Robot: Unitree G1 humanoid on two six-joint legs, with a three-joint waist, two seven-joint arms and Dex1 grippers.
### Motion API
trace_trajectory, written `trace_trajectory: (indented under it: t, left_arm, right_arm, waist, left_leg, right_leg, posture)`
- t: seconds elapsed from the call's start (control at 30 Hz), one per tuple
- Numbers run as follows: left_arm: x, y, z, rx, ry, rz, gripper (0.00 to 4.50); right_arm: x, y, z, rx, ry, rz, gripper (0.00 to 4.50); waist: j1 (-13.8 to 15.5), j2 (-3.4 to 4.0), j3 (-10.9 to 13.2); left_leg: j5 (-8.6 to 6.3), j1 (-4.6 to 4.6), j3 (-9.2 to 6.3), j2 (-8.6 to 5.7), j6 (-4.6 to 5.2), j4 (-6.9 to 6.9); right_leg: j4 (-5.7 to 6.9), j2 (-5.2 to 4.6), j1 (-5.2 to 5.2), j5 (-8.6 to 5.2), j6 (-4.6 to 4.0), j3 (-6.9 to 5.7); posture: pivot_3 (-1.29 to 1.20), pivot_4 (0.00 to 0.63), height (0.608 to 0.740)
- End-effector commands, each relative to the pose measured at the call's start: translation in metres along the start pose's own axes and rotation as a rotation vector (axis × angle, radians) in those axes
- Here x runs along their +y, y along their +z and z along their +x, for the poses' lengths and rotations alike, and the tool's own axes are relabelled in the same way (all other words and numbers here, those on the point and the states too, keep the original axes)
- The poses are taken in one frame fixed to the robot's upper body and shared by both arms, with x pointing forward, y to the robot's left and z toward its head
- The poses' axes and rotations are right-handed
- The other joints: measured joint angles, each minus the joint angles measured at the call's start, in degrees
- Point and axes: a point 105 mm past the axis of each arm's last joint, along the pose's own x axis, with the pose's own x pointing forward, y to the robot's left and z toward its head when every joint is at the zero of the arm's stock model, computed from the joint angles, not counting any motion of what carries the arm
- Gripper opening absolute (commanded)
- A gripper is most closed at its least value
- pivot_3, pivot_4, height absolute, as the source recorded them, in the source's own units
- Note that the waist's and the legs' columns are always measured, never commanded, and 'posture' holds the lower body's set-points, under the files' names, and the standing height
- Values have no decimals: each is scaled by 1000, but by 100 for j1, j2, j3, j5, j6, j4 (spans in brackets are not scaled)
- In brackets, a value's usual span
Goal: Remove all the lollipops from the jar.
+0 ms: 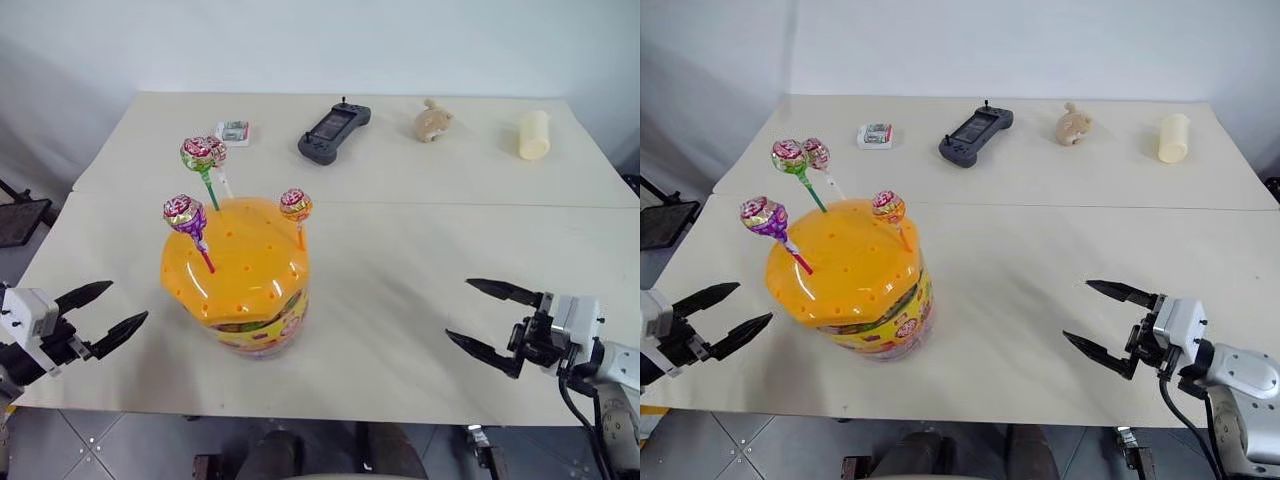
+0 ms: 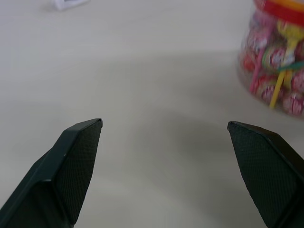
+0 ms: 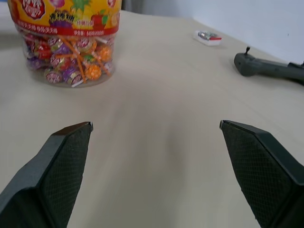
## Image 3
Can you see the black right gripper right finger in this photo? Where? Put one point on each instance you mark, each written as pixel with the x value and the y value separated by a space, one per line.
pixel 259 171

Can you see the clear plastic lollipop jar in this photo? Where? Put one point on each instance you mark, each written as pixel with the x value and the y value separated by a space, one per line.
pixel 67 40

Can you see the small white red packet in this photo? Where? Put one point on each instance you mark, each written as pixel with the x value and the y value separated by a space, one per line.
pixel 207 37

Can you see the dark grey handheld controller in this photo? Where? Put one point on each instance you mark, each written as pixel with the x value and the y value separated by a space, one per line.
pixel 266 67

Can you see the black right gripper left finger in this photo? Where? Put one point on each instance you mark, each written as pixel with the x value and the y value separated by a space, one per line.
pixel 57 171

